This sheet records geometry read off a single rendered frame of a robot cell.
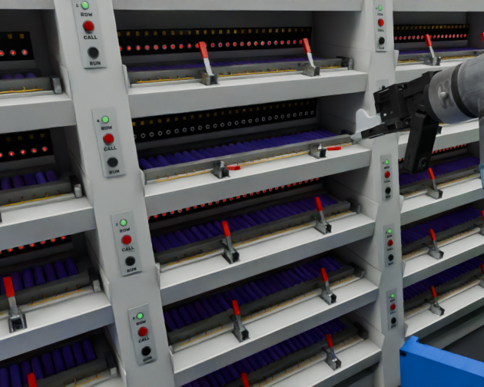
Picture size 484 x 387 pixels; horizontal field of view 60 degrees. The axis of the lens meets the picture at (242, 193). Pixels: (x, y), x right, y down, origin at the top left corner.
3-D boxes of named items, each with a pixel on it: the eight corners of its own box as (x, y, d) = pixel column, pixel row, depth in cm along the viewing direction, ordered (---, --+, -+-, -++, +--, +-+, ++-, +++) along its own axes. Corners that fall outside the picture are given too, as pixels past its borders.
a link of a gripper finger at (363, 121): (346, 115, 89) (383, 101, 81) (353, 143, 89) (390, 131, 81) (336, 116, 87) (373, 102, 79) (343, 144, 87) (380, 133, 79)
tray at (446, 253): (516, 239, 151) (528, 204, 145) (399, 289, 123) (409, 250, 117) (465, 214, 167) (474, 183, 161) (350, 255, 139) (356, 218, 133)
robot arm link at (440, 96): (492, 114, 68) (455, 121, 64) (465, 122, 73) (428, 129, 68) (480, 61, 69) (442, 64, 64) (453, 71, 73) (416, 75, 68)
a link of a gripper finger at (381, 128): (370, 128, 85) (408, 116, 78) (372, 137, 85) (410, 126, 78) (355, 130, 82) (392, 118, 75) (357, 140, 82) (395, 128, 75)
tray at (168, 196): (369, 166, 111) (375, 130, 107) (145, 217, 83) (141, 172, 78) (319, 143, 126) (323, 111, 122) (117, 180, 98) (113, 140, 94)
